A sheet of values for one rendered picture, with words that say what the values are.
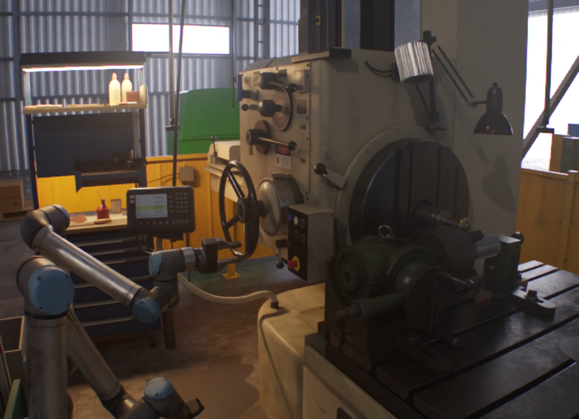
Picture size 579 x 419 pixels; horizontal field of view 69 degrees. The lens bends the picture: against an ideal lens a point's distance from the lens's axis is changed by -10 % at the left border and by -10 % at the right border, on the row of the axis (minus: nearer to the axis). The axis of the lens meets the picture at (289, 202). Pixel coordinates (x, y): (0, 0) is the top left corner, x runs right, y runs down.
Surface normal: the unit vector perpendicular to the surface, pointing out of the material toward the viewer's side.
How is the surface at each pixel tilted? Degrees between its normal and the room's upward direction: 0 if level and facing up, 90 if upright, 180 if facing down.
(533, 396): 0
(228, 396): 0
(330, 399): 90
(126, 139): 90
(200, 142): 90
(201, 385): 0
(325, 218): 90
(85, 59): 58
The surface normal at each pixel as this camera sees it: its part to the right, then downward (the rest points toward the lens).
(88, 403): 0.00, -0.98
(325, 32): -0.89, 0.10
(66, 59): 0.35, -0.36
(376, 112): 0.46, 0.18
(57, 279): 0.73, 0.02
